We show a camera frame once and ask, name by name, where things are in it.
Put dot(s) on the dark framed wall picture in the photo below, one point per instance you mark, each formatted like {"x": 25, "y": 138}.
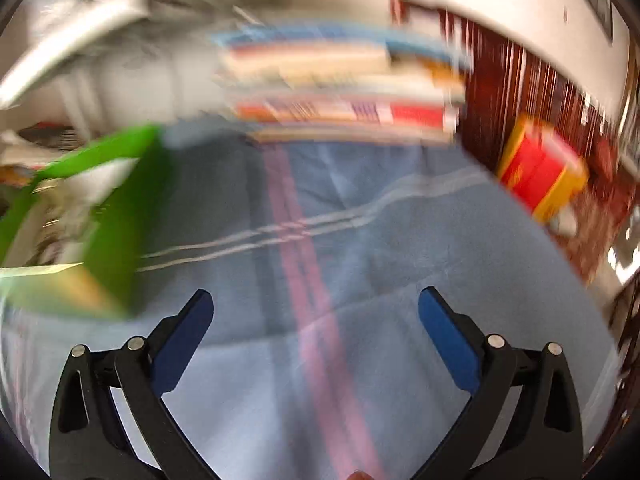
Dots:
{"x": 600, "y": 10}

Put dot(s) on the dark wooden headboard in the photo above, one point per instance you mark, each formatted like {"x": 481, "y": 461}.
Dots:
{"x": 500, "y": 85}

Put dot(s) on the blue striped blanket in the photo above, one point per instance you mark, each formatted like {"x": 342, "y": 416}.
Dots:
{"x": 400, "y": 240}

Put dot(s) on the tall stack of books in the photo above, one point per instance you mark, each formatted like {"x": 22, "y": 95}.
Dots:
{"x": 325, "y": 75}

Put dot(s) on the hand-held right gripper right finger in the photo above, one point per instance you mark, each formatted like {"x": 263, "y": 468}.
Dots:
{"x": 447, "y": 340}

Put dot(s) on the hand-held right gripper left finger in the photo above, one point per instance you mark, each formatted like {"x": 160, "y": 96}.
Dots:
{"x": 182, "y": 340}

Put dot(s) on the white shelf desk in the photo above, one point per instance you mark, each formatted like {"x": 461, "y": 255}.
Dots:
{"x": 75, "y": 25}

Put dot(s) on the person's right hand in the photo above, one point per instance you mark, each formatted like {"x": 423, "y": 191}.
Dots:
{"x": 360, "y": 476}

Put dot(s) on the red and yellow gift bag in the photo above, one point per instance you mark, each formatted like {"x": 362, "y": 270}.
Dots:
{"x": 535, "y": 170}

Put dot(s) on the shiny green cardboard box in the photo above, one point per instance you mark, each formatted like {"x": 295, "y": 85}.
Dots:
{"x": 120, "y": 240}

